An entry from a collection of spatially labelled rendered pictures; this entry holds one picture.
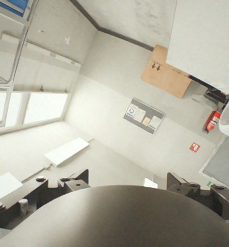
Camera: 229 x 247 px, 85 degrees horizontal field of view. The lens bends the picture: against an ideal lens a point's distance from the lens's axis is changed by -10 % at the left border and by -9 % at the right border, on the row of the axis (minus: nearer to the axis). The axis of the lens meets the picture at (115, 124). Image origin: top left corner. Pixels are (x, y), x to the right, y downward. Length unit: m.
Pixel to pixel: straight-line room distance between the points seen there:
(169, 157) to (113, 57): 2.88
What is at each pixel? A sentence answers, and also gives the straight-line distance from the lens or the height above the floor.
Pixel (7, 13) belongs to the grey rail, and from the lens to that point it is 1.50.
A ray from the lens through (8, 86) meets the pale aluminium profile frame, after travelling 1.67.
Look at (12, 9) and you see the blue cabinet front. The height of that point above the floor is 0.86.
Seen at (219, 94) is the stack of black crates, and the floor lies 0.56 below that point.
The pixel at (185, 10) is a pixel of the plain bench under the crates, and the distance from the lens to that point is 0.66.
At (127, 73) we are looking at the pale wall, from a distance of 3.61.
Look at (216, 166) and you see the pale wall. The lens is 4.08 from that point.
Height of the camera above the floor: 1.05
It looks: 17 degrees up
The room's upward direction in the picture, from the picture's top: 154 degrees counter-clockwise
